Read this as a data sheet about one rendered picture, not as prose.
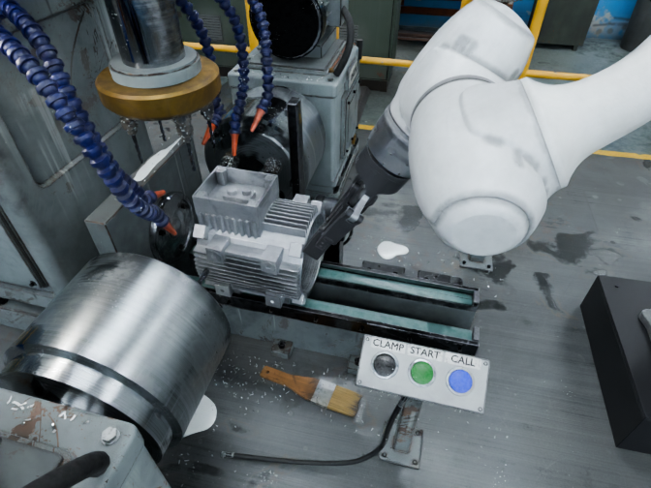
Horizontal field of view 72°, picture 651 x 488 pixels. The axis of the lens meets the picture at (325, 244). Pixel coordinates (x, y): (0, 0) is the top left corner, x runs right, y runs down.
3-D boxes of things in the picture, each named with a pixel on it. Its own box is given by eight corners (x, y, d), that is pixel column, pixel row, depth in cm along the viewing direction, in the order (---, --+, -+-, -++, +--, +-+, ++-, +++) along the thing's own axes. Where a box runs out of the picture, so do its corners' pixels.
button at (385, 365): (372, 373, 62) (371, 373, 60) (376, 351, 62) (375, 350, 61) (393, 378, 61) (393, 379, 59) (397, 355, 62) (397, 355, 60)
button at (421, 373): (408, 381, 61) (409, 381, 59) (412, 359, 61) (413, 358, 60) (430, 386, 60) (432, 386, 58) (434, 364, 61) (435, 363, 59)
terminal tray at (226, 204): (198, 228, 81) (190, 197, 76) (224, 196, 88) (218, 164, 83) (261, 241, 78) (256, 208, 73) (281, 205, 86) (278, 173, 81)
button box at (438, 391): (356, 384, 65) (354, 385, 60) (365, 336, 67) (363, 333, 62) (477, 411, 62) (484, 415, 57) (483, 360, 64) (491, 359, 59)
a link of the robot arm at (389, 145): (383, 121, 52) (356, 156, 56) (445, 164, 54) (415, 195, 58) (393, 90, 59) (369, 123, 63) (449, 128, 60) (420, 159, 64)
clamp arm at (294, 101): (290, 215, 96) (282, 103, 79) (294, 207, 98) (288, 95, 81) (305, 218, 95) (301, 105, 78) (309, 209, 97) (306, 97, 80)
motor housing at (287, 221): (202, 301, 88) (182, 228, 75) (242, 240, 101) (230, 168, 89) (299, 323, 84) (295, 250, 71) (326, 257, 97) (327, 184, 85)
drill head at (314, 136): (198, 225, 106) (173, 129, 89) (259, 140, 136) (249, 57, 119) (298, 242, 102) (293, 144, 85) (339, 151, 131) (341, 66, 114)
